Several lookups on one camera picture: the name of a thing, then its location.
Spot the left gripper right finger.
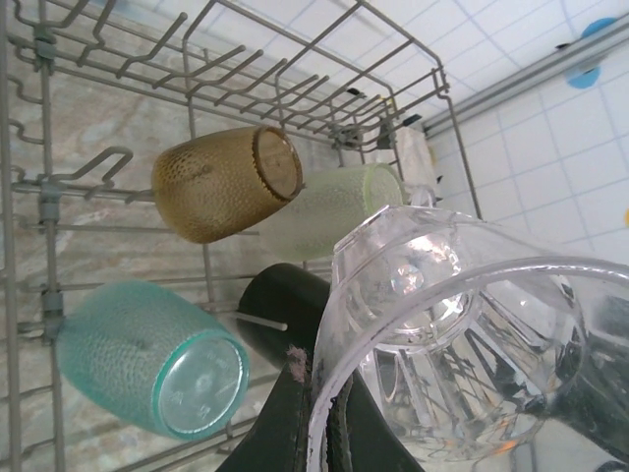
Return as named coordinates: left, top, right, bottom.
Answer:
left=327, top=377, right=424, bottom=472

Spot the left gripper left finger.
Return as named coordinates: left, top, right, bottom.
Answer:
left=230, top=346, right=316, bottom=472

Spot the black cup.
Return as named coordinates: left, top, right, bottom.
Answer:
left=235, top=262, right=335, bottom=378

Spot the clear plastic cup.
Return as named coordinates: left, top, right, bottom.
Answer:
left=407, top=184, right=441, bottom=212
left=308, top=204, right=629, bottom=472

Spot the teal textured plastic cup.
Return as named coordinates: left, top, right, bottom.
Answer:
left=54, top=280, right=252, bottom=442

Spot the pale green textured cup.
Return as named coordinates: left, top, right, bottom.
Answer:
left=274, top=162, right=409, bottom=262

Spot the amber textured plastic cup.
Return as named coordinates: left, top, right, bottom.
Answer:
left=150, top=125, right=304, bottom=246

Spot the grey wire dish rack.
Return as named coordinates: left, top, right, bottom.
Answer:
left=0, top=0, right=486, bottom=472

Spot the aluminium frame post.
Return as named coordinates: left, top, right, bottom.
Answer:
left=423, top=41, right=629, bottom=139

